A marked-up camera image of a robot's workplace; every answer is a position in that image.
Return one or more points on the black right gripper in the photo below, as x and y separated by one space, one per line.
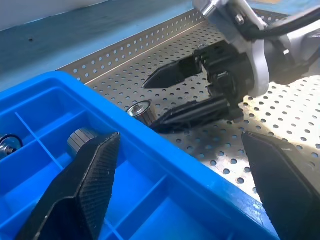
225 72

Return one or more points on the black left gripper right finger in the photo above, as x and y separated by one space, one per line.
290 190

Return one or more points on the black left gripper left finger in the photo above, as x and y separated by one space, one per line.
85 182

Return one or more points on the blue plastic compartment bin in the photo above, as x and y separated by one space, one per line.
150 187

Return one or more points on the perforated metal tray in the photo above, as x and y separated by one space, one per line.
275 110

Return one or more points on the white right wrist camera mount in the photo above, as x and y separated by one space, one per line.
260 62

